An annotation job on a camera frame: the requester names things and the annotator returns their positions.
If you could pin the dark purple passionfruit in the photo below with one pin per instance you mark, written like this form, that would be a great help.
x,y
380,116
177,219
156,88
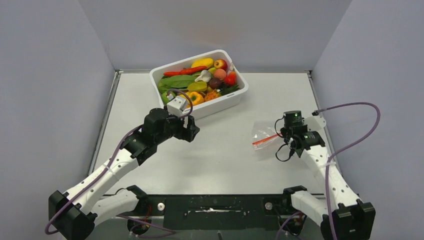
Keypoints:
x,y
215,83

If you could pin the yellow mango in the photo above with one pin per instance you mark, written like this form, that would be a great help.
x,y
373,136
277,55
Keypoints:
x,y
205,62

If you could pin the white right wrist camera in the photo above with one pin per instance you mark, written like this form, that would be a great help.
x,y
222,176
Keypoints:
x,y
315,123

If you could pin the red apple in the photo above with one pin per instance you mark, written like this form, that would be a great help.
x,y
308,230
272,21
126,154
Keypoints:
x,y
220,64

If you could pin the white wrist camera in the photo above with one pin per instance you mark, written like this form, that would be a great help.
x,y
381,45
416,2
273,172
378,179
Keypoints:
x,y
315,123
177,106

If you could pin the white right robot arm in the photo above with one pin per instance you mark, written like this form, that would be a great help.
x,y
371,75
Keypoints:
x,y
343,215

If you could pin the yellow green starfruit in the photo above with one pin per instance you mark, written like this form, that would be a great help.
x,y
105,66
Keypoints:
x,y
197,87

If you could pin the clear zip top bag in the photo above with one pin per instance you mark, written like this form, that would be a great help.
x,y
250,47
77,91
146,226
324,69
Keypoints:
x,y
265,141

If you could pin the white plastic bin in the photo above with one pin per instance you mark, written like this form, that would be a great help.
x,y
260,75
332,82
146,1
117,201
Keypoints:
x,y
231,96

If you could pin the white garlic bulb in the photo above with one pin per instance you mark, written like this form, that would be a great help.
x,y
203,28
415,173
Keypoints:
x,y
205,76

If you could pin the red chili pepper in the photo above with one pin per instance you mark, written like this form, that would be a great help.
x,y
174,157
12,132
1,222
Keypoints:
x,y
186,71

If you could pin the red tomato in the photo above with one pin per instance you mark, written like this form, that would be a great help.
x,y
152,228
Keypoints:
x,y
231,79

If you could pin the green leaf vegetable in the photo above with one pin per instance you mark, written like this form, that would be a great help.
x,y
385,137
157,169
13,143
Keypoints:
x,y
180,82

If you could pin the green custard apple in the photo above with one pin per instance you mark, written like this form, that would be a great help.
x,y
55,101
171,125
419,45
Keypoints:
x,y
167,97

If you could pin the orange fried food piece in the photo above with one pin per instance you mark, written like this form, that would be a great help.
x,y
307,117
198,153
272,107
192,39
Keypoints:
x,y
212,95

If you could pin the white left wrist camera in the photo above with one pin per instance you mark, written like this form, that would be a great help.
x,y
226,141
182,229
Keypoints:
x,y
177,106

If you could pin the pink peach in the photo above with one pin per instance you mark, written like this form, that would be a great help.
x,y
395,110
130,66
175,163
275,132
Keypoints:
x,y
220,74

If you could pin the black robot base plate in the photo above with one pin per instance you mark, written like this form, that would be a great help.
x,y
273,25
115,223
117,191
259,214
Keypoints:
x,y
215,211

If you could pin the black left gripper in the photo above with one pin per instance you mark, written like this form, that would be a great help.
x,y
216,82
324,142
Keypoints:
x,y
191,129

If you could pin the yellow bell pepper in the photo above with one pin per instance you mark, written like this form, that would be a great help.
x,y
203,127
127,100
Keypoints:
x,y
195,97

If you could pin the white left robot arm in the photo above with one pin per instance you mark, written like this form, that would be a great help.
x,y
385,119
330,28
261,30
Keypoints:
x,y
76,212

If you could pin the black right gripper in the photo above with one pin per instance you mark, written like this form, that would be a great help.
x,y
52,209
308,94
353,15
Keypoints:
x,y
283,131

